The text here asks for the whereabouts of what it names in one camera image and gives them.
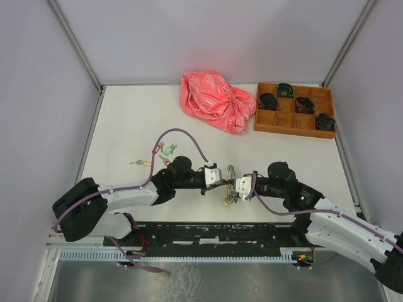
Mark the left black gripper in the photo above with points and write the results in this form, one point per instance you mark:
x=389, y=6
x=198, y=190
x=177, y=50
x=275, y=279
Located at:
x=204, y=189

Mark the keyring with yellow blue tags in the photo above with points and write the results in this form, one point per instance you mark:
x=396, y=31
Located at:
x=230, y=194

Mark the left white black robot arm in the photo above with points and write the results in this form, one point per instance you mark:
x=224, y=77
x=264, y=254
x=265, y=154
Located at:
x=91, y=209

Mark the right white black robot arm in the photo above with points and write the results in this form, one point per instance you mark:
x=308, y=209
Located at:
x=327, y=225

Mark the red tag key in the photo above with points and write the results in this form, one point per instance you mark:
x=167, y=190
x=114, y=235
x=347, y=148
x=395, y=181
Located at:
x=158, y=148
x=165, y=160

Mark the yellow tag key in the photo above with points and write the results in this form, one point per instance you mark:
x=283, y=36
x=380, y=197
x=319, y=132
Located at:
x=142, y=162

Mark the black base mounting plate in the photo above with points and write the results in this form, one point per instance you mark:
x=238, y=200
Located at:
x=214, y=238

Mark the wooden compartment tray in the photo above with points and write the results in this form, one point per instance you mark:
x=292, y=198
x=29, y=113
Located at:
x=286, y=121

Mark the pink crumpled cloth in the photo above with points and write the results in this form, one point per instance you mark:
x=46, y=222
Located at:
x=208, y=97

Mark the dark roll left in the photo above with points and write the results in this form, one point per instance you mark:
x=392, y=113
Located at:
x=268, y=101

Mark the dark roll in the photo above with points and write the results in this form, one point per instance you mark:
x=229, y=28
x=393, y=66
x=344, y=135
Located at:
x=268, y=101
x=324, y=122
x=304, y=105
x=285, y=90

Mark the dark roll right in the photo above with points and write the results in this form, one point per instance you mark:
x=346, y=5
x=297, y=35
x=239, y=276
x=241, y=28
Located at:
x=324, y=122

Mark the dark roll centre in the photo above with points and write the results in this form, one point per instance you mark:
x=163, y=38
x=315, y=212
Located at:
x=304, y=105

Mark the dark roll top middle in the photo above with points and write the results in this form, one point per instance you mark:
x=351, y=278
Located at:
x=285, y=90

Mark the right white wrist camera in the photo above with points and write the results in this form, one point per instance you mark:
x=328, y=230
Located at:
x=245, y=185

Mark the white slotted cable duct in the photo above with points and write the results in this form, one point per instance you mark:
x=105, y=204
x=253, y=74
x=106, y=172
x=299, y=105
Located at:
x=279, y=256

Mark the aluminium frame rail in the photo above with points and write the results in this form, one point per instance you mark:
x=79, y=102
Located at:
x=57, y=241

